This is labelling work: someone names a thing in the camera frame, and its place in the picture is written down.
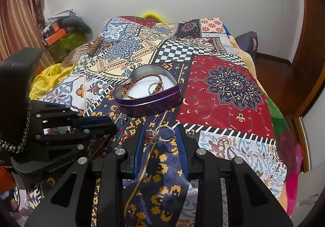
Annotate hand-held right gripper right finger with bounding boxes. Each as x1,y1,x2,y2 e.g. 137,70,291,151
175,124,294,227

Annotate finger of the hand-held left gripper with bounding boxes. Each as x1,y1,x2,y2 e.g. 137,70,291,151
27,122,118,161
30,100,115,127

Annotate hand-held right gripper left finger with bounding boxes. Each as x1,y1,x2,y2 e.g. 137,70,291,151
25,123,153,227

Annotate silver ring with orange stone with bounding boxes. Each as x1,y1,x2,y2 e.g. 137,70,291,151
144,125,176,145

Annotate purple heart-shaped tin box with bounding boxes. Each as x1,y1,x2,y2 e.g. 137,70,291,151
112,65,181,118

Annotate silver metal chain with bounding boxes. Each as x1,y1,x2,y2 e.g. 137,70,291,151
0,100,32,153

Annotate yellow cloth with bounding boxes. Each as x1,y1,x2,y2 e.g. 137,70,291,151
29,63,75,100

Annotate orange box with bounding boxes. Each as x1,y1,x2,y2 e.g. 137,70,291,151
47,29,67,45

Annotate striped curtain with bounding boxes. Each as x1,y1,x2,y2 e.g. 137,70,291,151
0,0,48,65

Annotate patchwork printed blanket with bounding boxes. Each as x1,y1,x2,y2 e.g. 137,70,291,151
27,15,288,227

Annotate colourful fleece blanket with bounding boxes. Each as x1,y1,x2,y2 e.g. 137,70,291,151
223,23,305,220

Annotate yellow plastic object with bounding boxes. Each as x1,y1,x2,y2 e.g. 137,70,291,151
141,11,167,24

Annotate purple cloth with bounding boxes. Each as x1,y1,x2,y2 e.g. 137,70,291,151
234,31,259,65

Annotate wooden door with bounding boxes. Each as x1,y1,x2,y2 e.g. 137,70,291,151
289,0,325,119

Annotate red string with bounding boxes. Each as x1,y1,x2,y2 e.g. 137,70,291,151
117,129,130,145

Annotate braided red gold bracelet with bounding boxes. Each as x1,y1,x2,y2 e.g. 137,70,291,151
122,74,164,99

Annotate plain silver ring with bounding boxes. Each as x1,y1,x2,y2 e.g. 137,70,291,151
148,83,163,95

